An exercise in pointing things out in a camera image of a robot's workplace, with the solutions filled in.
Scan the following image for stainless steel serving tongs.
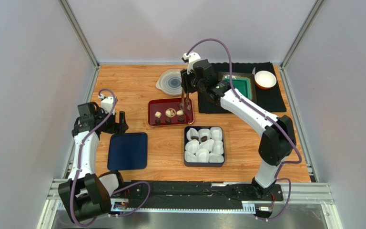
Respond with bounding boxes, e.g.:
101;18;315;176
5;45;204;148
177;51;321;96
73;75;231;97
180;89;192;111

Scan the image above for oval white chocolate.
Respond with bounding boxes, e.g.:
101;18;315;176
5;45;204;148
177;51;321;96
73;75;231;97
176;110;184;116

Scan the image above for white cube chocolate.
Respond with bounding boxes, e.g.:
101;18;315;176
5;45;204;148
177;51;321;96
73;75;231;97
155;112;162;118

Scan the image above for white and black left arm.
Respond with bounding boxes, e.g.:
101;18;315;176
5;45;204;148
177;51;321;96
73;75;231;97
58;96;128;227

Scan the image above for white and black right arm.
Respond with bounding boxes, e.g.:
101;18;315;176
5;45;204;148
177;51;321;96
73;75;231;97
181;57;296;192

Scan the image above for red chocolate tray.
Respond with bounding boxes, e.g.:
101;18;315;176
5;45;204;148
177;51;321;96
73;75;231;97
147;98;194;127

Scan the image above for dark blue chocolate box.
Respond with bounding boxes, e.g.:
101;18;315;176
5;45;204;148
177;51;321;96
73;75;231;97
183;126;226;167

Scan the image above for translucent round lid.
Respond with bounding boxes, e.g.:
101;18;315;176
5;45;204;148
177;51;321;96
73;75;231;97
155;69;182;96

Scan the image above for dark blue box lid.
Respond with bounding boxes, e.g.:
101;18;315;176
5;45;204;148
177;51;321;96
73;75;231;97
107;133;148;171

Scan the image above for white paper cup one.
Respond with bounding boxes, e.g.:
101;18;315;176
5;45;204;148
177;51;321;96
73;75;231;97
186;128;199;141

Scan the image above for white paper cup two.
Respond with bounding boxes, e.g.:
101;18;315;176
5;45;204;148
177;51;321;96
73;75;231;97
198;128;211;143

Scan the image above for green square ceramic plate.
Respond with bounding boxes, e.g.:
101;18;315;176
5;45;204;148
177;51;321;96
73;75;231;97
218;72;257;103

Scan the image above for white paper cup three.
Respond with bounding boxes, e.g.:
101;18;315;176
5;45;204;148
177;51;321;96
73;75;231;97
210;126;223;141

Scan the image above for white paper cup four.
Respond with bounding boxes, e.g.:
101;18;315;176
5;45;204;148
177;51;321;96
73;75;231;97
184;140;200;154

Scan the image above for white paper cup five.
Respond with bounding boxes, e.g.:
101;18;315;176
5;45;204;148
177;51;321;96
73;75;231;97
199;139;214;152

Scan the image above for white paper cup eight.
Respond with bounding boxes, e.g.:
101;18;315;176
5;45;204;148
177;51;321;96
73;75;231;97
211;140;224;155

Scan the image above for white paper cup six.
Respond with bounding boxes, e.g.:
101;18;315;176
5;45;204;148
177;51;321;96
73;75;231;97
184;151;198;163

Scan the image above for white paper cup seven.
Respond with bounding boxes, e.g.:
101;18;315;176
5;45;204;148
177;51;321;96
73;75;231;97
195;149;210;163

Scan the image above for white and orange bowl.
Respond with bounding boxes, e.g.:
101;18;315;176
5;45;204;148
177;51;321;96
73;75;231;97
254;71;277;90

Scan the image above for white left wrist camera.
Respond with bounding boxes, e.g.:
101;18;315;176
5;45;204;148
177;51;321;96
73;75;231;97
98;95;118;115

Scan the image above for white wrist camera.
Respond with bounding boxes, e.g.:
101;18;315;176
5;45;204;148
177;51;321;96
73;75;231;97
98;95;118;115
182;52;201;74

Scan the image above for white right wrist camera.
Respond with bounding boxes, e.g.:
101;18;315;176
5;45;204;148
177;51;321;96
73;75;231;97
182;52;201;74

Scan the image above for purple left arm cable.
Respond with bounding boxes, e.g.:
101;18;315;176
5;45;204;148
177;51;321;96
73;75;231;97
69;88;151;227

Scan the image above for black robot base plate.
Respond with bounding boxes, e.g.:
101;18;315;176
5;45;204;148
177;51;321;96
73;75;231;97
112;180;285;210

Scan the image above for aluminium frame rail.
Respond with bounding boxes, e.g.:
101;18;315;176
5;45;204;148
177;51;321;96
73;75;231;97
45;177;336;213

